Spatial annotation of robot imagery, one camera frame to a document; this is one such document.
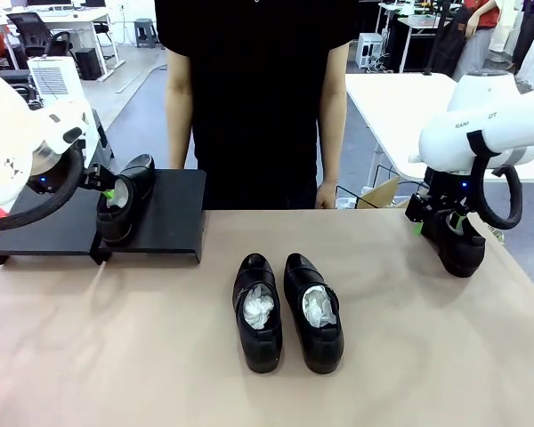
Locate black slanted pole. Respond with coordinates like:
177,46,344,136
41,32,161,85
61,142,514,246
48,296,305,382
425,0,450,77

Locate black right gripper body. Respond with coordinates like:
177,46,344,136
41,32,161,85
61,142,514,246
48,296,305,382
403,191,473,223

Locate person's left hand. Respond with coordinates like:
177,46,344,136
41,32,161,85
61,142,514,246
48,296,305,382
314,180,339,210

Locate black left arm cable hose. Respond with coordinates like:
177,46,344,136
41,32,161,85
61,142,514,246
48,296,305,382
0,146,86,233

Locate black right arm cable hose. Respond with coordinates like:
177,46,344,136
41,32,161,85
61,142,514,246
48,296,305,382
469,131,524,231

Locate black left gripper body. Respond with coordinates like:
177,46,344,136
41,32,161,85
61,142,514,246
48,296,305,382
82,163,117,193

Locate black wire frame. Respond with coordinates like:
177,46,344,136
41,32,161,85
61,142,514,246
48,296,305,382
333,164,401,210

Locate white paper stuffing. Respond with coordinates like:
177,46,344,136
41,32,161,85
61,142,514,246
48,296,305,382
241,286,275,331
106,175,134,209
302,286,337,329

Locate black leather shoe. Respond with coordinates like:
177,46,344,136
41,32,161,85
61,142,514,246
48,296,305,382
283,252,344,375
232,253,284,374
420,208,487,279
95,154,157,247

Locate black computer tower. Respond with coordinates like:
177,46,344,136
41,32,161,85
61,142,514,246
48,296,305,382
75,47,103,81

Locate person's right forearm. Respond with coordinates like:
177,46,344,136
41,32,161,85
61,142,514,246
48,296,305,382
166,84,195,171

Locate white computer case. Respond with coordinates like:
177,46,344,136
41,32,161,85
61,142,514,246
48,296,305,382
357,32,386,70

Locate person's left forearm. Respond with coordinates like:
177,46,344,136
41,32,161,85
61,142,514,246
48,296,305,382
320,88,349,184

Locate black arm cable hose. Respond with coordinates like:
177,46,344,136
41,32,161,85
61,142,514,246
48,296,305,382
0,146,86,233
469,131,524,231

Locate white office desk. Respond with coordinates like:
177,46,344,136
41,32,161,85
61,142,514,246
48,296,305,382
0,6,125,84

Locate brown cardboard box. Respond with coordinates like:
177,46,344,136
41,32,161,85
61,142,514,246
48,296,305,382
358,175,428,210

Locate person in red shirt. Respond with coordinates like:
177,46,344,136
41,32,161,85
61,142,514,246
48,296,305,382
452,0,502,84

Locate person torso black t-shirt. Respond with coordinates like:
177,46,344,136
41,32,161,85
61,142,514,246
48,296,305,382
153,0,355,210

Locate black flat shoe stand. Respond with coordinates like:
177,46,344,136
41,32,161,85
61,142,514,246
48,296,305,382
0,184,102,267
93,168,208,267

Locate small grey stool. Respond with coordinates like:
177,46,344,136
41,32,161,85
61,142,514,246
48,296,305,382
134,18,158,49

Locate grey plastic step stool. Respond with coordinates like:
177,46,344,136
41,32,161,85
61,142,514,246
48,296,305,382
85,109,116,173

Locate large white table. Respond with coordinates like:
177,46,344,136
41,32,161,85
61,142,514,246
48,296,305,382
344,73,534,183

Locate white air purifier appliance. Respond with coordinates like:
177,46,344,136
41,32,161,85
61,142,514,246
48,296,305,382
26,55,79,106

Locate black mesh office chair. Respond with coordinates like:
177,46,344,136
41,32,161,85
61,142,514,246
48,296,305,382
6,12,54,59

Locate white-frame background desk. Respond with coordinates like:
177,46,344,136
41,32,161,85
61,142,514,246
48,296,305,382
377,2,455,75

